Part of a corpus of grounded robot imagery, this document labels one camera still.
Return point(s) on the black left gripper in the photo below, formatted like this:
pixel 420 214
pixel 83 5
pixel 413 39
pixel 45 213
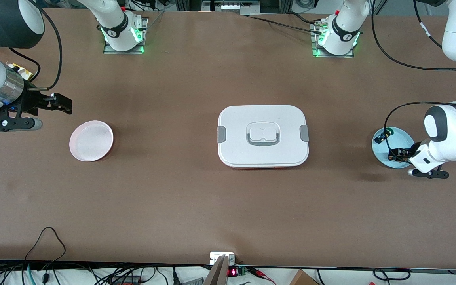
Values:
pixel 403 151

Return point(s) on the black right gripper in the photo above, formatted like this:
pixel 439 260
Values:
pixel 33 101

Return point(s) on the orange push-button switch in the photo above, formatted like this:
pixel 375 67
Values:
pixel 393 158

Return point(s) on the light blue plate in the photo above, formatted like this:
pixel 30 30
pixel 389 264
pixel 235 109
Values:
pixel 401 137

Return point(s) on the yellow snack box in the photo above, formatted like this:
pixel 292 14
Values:
pixel 27 73

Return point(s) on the pink plate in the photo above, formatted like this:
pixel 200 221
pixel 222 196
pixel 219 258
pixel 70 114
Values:
pixel 91 141

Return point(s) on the white lidded container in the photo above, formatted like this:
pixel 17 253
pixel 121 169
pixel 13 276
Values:
pixel 263 152

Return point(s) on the brown cardboard piece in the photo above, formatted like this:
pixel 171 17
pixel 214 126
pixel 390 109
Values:
pixel 303 278

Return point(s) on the white power strip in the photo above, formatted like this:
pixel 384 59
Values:
pixel 231 5

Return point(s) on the red digit display module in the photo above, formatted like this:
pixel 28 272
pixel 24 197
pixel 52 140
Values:
pixel 232 272

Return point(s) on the green push-button switch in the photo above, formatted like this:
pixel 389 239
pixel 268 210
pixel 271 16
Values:
pixel 382 136

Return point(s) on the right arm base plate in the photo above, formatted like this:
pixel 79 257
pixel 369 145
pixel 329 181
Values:
pixel 111 51

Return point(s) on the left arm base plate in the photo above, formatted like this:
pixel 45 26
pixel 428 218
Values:
pixel 315 53

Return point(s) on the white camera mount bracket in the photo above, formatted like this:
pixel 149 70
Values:
pixel 222 256

